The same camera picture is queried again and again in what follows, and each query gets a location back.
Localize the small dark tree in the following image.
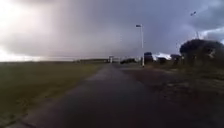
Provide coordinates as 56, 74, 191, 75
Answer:
143, 51, 154, 64

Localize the white structure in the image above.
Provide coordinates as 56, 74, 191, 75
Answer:
107, 55, 121, 64

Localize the dark wet asphalt path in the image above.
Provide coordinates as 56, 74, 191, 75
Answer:
6, 63, 208, 128

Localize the wide grass field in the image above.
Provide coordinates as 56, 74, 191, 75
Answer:
0, 60, 106, 128

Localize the grass verge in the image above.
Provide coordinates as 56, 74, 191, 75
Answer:
146, 61, 224, 81

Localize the street lamp with pale pole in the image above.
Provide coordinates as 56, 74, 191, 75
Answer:
134, 23, 146, 68

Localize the dark round tree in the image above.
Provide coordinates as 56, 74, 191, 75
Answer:
179, 38, 224, 68

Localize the dark cobbled ground strip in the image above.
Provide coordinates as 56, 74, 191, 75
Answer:
116, 64, 224, 128

